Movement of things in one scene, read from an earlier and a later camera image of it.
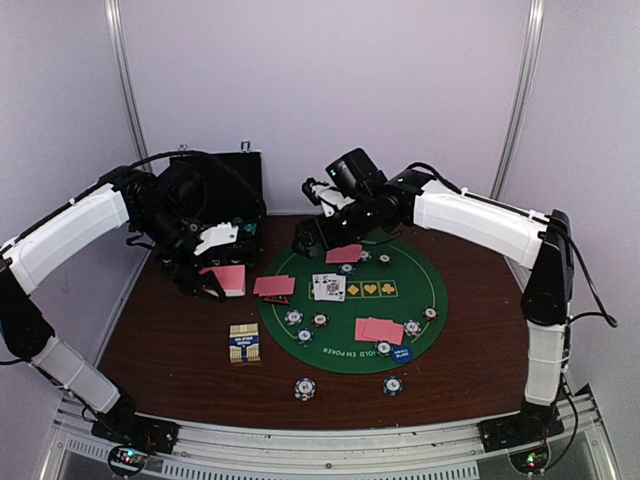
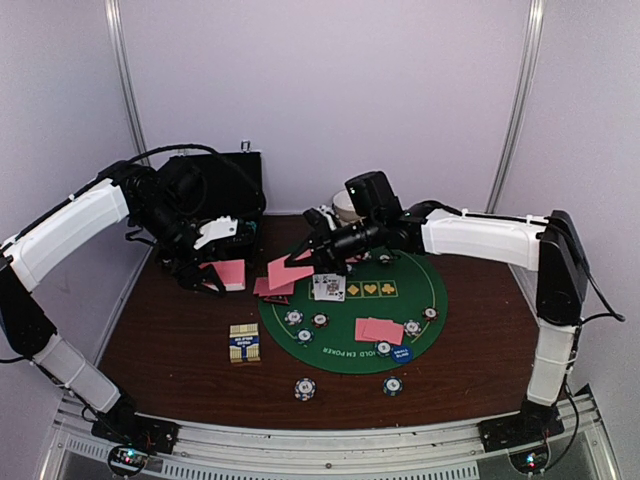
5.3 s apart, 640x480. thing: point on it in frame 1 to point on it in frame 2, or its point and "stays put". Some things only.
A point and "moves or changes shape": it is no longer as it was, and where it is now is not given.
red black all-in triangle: x=276 y=299 stays put
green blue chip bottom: x=383 y=348 stays put
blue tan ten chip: x=293 y=317 stays put
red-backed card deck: x=232 y=279 moves or changes shape
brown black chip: x=320 y=319 stays put
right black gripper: x=303 y=230 to x=325 y=252
